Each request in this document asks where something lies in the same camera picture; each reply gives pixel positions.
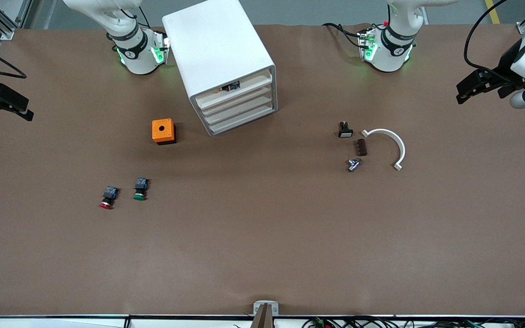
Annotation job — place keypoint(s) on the small black orange component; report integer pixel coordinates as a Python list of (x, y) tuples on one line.
[(230, 86)]

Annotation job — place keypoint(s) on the orange box with black base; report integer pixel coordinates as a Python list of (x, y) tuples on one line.
[(157, 134)]

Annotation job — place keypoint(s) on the brown table cover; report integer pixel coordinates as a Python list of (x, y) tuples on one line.
[(262, 228)]

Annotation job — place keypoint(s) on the brown terminal block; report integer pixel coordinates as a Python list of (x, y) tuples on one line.
[(362, 147)]

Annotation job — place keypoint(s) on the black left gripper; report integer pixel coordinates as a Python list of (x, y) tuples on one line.
[(505, 67)]

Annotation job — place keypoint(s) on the white curved plastic bracket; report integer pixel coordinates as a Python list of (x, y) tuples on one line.
[(400, 145)]

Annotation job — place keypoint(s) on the white Franka right arm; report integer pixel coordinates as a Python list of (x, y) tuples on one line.
[(139, 59)]

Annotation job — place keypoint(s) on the grey mount bracket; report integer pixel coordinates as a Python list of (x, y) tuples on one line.
[(256, 309)]

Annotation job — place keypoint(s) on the green push button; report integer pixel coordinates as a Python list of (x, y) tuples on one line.
[(141, 184)]

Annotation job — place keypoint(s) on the brown bar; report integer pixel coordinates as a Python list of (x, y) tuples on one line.
[(265, 319)]

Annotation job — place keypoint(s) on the silver metal fitting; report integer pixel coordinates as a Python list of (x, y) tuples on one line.
[(353, 165)]

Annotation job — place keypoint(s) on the white Franka left arm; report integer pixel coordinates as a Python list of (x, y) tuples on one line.
[(390, 59)]

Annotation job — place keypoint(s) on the black switch with white face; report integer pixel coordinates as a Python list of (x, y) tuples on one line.
[(345, 133)]

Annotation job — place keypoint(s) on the white plastic drawer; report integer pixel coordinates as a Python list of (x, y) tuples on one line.
[(244, 111), (255, 82), (244, 101), (244, 121)]

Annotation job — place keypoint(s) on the red push button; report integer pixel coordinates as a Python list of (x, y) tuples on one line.
[(110, 193)]

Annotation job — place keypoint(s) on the white drawer cabinet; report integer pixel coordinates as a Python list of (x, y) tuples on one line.
[(212, 41)]

